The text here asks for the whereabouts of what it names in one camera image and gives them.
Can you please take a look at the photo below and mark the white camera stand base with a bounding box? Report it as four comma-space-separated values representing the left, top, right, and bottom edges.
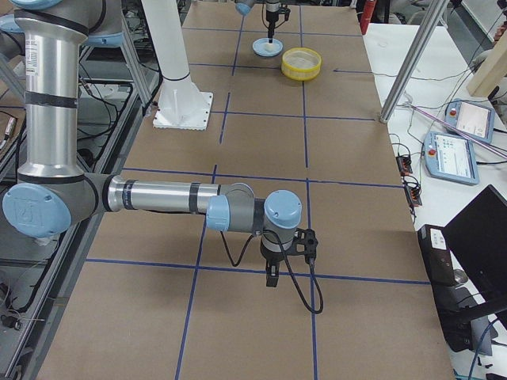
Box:
142, 0, 213, 131

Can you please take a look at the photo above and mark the light blue plate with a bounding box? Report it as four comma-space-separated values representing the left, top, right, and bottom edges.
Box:
252, 38, 284, 57

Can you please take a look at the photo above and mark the teach pendant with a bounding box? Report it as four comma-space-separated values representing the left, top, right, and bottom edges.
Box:
444, 98, 494, 143
423, 131, 479, 185

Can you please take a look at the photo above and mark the pink metal rod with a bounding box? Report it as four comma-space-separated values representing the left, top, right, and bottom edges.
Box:
404, 102, 507, 160

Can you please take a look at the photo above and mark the black laptop on stand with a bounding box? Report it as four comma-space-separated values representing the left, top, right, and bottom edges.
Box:
417, 184, 506, 355

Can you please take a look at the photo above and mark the right black usb hub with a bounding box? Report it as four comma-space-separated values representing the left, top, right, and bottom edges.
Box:
404, 183, 422, 207

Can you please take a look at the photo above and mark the wooden beam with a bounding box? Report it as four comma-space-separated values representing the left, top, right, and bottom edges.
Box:
467, 22, 506, 97

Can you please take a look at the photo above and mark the white steamed bun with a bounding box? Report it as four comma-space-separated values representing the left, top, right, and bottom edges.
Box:
264, 42, 276, 51

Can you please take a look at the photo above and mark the far teach pendant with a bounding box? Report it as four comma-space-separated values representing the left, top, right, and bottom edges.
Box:
444, 98, 494, 143

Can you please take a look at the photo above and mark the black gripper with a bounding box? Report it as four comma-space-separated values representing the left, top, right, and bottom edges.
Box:
265, 11, 278, 44
260, 244, 292, 287

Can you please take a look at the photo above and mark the left black usb hub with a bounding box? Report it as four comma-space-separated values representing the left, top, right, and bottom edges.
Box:
395, 155, 413, 177

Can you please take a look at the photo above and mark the near teach pendant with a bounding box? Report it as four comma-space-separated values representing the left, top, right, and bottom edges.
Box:
423, 131, 479, 185

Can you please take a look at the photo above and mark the red cylinder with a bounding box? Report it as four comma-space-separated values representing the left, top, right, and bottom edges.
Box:
360, 0, 376, 36

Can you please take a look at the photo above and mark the aluminium frame post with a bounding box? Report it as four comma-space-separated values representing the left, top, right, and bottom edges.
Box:
379, 0, 448, 124

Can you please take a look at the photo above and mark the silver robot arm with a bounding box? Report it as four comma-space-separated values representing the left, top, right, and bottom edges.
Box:
234, 0, 281, 44
2, 1, 302, 287

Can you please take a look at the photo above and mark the black usb hub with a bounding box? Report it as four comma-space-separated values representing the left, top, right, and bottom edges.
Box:
404, 183, 422, 207
395, 155, 413, 177

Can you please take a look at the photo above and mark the yellow round steamer basket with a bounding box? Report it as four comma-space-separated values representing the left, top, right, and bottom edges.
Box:
281, 47, 322, 82

